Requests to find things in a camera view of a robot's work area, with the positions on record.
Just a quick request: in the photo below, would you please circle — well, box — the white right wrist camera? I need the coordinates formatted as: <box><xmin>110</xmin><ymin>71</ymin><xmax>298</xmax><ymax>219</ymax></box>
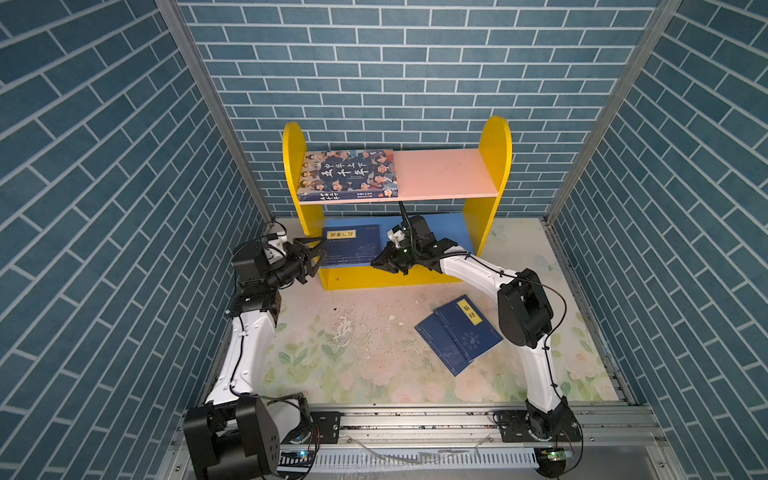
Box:
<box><xmin>387</xmin><ymin>225</ymin><xmax>410</xmax><ymax>249</ymax></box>

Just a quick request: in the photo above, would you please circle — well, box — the yellow pink blue bookshelf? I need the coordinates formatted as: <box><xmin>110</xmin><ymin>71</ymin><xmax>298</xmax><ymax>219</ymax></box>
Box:
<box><xmin>320</xmin><ymin>116</ymin><xmax>515</xmax><ymax>298</ymax></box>

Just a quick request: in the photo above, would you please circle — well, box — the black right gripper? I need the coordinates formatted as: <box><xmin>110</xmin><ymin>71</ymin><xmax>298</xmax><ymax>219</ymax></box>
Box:
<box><xmin>370</xmin><ymin>241</ymin><xmax>423</xmax><ymax>275</ymax></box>

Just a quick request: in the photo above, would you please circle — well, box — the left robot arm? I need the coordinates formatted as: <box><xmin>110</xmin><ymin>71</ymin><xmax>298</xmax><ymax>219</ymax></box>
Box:
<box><xmin>183</xmin><ymin>234</ymin><xmax>327</xmax><ymax>479</ymax></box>

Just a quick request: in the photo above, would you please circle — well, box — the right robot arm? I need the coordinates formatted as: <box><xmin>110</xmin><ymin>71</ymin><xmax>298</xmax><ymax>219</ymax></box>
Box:
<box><xmin>371</xmin><ymin>214</ymin><xmax>583</xmax><ymax>441</ymax></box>

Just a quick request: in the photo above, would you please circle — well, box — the navy book yellow label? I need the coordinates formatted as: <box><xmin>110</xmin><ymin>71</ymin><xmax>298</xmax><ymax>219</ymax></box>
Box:
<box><xmin>434</xmin><ymin>295</ymin><xmax>503</xmax><ymax>363</ymax></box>

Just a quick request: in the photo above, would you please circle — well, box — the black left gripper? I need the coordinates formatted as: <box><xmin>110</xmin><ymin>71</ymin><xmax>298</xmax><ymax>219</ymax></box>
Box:
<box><xmin>261</xmin><ymin>237</ymin><xmax>325</xmax><ymax>293</ymax></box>

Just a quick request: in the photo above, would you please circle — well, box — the colourful illustrated history book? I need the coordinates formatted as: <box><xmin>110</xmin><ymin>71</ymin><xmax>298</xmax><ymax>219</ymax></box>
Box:
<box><xmin>297</xmin><ymin>150</ymin><xmax>399</xmax><ymax>202</ymax></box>

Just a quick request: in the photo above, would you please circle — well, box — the aluminium frame rail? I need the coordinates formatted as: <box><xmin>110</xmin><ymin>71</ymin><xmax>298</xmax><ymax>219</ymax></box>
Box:
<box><xmin>155</xmin><ymin>404</ymin><xmax>685</xmax><ymax>480</ymax></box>

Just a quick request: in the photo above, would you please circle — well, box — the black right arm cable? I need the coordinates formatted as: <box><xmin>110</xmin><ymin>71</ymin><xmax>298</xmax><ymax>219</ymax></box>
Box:
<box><xmin>397</xmin><ymin>200</ymin><xmax>568</xmax><ymax>403</ymax></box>

